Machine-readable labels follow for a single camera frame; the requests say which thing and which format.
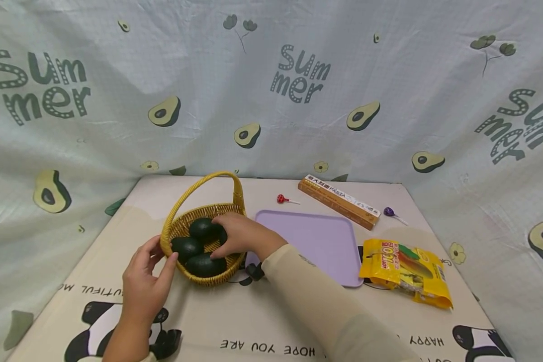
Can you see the person's left hand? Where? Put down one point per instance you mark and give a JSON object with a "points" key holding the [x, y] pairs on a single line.
{"points": [[141, 285]]}

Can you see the person's right hand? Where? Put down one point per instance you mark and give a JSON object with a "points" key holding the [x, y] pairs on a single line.
{"points": [[249, 235]]}

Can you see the person's left fingers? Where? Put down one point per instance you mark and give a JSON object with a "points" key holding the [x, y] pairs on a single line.
{"points": [[147, 249]]}

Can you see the person's right fingers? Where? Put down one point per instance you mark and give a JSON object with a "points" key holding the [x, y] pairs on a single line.
{"points": [[226, 219]]}

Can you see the person's left thumb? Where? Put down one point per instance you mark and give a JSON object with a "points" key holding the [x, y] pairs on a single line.
{"points": [[168, 269]]}

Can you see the person's right thumb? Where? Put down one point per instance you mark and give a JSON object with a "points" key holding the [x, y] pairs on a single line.
{"points": [[224, 250]]}

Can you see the dark green avocado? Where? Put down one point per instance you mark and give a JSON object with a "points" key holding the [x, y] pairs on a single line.
{"points": [[206, 265], [186, 248], [224, 235], [202, 228]]}

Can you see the yellow wicker basket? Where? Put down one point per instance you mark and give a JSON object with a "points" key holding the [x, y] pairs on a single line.
{"points": [[211, 280]]}

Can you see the person's right forearm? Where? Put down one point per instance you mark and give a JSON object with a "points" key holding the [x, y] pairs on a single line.
{"points": [[330, 306]]}

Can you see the person's left forearm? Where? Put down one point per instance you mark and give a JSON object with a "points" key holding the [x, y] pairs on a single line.
{"points": [[129, 337]]}

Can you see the red lollipop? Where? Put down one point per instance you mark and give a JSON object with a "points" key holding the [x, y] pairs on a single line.
{"points": [[280, 199]]}

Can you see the light purple tray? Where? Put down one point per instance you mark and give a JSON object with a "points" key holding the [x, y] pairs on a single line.
{"points": [[319, 244]]}

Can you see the brown and white pasta box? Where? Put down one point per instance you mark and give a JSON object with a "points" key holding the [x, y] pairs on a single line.
{"points": [[337, 202]]}

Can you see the purple lollipop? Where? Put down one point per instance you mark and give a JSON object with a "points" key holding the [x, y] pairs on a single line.
{"points": [[388, 212]]}

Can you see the yellow mango snack bag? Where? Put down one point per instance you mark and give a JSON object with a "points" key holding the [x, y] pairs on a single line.
{"points": [[407, 271]]}

